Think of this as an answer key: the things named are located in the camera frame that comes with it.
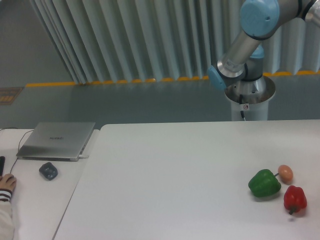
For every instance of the white sleeved forearm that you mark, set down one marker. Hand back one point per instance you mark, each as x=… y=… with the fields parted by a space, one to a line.
x=6 y=222

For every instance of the red bell pepper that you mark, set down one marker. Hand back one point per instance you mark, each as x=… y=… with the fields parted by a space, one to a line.
x=294 y=199

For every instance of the white pleated curtain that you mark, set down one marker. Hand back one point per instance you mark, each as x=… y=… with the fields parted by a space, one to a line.
x=139 y=40

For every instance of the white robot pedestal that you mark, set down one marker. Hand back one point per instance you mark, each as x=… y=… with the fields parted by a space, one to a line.
x=249 y=100

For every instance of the brown egg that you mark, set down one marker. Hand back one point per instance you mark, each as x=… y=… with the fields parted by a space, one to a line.
x=285 y=173

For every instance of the person's hand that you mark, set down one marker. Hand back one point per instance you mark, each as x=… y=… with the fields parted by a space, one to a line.
x=8 y=183

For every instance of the silver closed laptop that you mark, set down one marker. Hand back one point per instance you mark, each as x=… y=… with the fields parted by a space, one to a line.
x=58 y=141

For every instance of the black phone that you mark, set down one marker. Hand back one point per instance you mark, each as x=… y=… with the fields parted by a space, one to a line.
x=2 y=164

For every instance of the green bell pepper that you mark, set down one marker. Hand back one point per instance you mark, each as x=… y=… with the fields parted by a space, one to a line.
x=264 y=184

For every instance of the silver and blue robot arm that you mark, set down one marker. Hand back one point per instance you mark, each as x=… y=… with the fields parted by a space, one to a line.
x=259 y=20

